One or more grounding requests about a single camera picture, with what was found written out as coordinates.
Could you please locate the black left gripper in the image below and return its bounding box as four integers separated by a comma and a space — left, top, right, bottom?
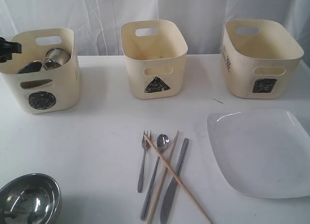
0, 37, 22, 63

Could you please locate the steel mug with handle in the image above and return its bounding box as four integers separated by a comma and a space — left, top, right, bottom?
42, 48, 71, 70

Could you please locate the steel bowl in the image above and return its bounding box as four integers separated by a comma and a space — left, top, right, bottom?
0, 173, 62, 224

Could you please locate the wooden chopstick crossing cutlery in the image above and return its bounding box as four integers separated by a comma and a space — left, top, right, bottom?
144, 134, 213, 224

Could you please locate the small steel fork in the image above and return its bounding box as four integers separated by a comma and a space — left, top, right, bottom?
137, 131, 152, 193

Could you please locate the steel spoon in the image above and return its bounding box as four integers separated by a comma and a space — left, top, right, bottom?
140, 134, 170, 221

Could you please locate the wooden chopstick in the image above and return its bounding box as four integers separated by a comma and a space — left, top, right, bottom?
146, 130, 179, 224

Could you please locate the steel table knife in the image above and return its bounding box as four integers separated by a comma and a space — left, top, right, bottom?
159, 137, 190, 224

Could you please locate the cream bin with circle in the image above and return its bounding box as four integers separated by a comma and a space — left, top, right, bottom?
0, 28, 80, 114

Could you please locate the cream bin with triangle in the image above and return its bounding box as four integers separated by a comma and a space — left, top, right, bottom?
121, 20, 188, 99

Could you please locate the cream bin with square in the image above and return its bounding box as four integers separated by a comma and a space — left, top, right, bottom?
221, 19, 304, 99

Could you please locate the white square plate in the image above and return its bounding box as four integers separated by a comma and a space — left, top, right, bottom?
206, 109, 310, 199

